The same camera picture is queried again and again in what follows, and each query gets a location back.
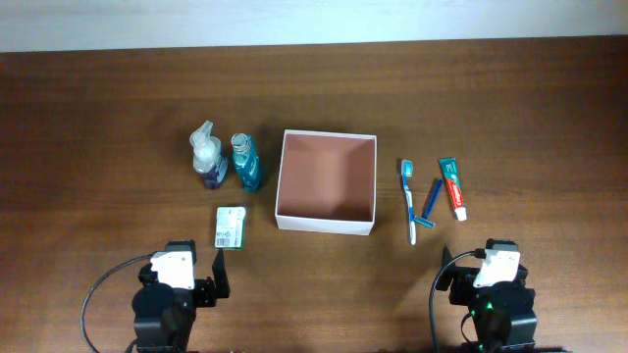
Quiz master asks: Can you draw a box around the purple soap pump bottle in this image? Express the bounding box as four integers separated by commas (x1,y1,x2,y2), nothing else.
189,121,229,189

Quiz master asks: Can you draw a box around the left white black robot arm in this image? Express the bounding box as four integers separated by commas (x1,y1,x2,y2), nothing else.
131,240,231,353

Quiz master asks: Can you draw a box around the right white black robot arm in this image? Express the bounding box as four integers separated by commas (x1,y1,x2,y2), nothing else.
428,238,538,352

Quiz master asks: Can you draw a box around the green white soap box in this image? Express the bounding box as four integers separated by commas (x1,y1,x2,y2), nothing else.
214,206,246,250

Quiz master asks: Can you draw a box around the white open cardboard box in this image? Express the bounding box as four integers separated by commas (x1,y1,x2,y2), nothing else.
274,129,378,236

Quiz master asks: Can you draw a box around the blue disposable razor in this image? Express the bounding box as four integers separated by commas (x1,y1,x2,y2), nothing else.
414,178,444,228

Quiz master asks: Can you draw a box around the red green toothpaste tube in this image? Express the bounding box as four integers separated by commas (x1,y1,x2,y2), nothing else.
439,157,467,222

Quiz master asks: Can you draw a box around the teal mouthwash bottle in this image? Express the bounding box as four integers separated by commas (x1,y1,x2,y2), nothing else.
231,133,262,192

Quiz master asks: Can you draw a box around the blue white toothbrush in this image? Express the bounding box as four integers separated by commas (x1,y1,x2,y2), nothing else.
400,159,417,245

